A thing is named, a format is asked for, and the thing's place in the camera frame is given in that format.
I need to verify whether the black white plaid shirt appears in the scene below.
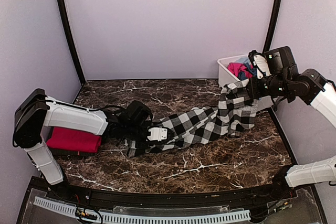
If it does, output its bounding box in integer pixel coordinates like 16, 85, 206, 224
127, 79, 258, 157

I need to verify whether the left black frame post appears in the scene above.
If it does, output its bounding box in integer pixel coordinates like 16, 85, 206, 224
57, 0, 86, 85

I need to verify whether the right black frame post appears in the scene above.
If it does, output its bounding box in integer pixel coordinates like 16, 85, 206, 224
263, 0, 281, 52

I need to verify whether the white slotted cable duct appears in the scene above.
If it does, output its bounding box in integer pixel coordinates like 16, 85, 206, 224
33, 196, 251, 223

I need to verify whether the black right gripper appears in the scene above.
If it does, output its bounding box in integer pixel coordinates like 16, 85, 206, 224
247, 74, 290, 98

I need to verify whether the blue garment in bin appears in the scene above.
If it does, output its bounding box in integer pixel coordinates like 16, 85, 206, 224
238, 63, 257, 80

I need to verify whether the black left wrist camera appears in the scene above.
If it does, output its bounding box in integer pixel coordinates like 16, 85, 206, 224
120, 100, 153, 126

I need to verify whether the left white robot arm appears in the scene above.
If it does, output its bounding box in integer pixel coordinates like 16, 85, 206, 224
12, 88, 174, 201

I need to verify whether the white plastic laundry bin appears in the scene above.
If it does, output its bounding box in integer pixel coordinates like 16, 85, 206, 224
217, 55, 273, 111

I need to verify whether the pink garment in bin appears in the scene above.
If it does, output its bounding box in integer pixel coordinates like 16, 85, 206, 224
227, 62, 242, 78

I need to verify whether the black front rail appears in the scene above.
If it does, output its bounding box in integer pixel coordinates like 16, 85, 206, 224
42, 183, 291, 209

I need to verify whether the folded red t-shirt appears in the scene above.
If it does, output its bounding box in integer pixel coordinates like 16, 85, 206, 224
46, 126, 102, 153

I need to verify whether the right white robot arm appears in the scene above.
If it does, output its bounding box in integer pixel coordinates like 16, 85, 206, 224
246, 67, 335, 200

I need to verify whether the black frame post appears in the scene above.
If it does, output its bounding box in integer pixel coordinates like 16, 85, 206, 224
57, 0, 86, 85
263, 0, 281, 52

